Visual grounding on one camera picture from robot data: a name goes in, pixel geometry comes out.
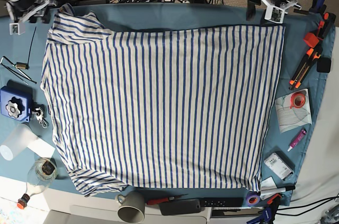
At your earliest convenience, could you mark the red tape roll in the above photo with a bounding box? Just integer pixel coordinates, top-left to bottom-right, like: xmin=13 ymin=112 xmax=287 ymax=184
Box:
xmin=290 ymin=92 xmax=306 ymax=109

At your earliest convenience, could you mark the leaf pattern paper card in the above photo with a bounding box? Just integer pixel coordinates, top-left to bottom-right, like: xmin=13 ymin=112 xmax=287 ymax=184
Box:
xmin=275 ymin=88 xmax=312 ymax=133

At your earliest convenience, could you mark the clear plastic cup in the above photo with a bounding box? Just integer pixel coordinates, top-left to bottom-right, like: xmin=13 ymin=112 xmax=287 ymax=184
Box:
xmin=1 ymin=123 xmax=39 ymax=161

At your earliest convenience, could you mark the clear glass bottle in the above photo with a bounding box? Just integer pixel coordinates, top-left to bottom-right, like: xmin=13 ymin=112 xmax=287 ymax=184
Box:
xmin=17 ymin=158 xmax=58 ymax=210

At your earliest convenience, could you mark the white boxed hard drive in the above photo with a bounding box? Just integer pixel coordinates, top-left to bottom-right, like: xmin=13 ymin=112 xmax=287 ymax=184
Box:
xmin=264 ymin=153 xmax=293 ymax=181

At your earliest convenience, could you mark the orange black bar clamp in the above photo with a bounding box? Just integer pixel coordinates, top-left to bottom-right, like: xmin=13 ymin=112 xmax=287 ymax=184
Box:
xmin=304 ymin=12 xmax=336 ymax=49

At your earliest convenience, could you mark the blue spring clamp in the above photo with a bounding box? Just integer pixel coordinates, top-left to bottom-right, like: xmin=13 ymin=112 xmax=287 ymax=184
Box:
xmin=293 ymin=0 xmax=327 ymax=15
xmin=246 ymin=193 xmax=282 ymax=224

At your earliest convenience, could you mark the blue spring clamp bottom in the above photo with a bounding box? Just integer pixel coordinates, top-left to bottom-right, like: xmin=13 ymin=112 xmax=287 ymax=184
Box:
xmin=246 ymin=193 xmax=282 ymax=224

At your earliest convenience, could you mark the blue box with knob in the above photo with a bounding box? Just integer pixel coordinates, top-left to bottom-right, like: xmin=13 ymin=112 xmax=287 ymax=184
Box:
xmin=1 ymin=86 xmax=33 ymax=122

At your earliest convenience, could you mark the black marker pen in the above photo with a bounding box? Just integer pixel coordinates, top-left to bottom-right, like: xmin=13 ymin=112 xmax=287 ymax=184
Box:
xmin=260 ymin=185 xmax=296 ymax=197

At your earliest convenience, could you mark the black zip tie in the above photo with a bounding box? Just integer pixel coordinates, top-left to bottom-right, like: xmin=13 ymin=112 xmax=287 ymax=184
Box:
xmin=27 ymin=26 xmax=37 ymax=67

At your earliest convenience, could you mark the blue spring clamp top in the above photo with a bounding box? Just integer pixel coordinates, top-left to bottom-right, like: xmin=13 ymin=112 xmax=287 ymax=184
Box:
xmin=293 ymin=0 xmax=327 ymax=15

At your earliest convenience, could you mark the black smartphone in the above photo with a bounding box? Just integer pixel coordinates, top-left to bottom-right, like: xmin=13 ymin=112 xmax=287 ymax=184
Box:
xmin=159 ymin=199 xmax=201 ymax=216

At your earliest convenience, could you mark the grey ceramic mug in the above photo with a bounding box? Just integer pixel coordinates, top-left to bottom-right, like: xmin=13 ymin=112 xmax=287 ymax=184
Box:
xmin=115 ymin=191 xmax=145 ymax=223

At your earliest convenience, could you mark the purple tape roll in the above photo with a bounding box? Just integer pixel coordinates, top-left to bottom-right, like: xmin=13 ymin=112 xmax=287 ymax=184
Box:
xmin=246 ymin=192 xmax=261 ymax=207

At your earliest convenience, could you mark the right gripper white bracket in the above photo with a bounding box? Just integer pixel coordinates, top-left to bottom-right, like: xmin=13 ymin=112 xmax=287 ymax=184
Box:
xmin=8 ymin=0 xmax=58 ymax=35

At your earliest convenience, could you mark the red handled screwdriver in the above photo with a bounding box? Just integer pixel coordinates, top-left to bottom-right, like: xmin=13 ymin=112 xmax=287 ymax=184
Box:
xmin=146 ymin=194 xmax=186 ymax=205

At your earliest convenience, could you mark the white paper tag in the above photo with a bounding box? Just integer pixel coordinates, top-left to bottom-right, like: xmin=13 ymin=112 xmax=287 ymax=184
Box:
xmin=260 ymin=176 xmax=276 ymax=190

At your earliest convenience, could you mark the black remote control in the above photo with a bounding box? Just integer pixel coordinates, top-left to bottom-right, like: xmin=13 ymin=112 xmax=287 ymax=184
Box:
xmin=200 ymin=198 xmax=244 ymax=208

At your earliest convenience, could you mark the silver allen key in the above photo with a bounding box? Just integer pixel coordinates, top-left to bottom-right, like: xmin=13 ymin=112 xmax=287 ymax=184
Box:
xmin=1 ymin=56 xmax=37 ymax=84

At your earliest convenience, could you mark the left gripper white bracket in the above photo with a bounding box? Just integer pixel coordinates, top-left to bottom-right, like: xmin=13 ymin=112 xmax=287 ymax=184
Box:
xmin=246 ymin=0 xmax=302 ymax=24

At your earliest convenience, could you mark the blue white striped T-shirt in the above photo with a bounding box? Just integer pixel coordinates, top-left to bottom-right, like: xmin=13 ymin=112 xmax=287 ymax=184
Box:
xmin=40 ymin=4 xmax=286 ymax=196

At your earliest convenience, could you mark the black square foam pad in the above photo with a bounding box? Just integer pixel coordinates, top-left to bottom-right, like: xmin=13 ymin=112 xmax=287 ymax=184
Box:
xmin=317 ymin=57 xmax=332 ymax=74

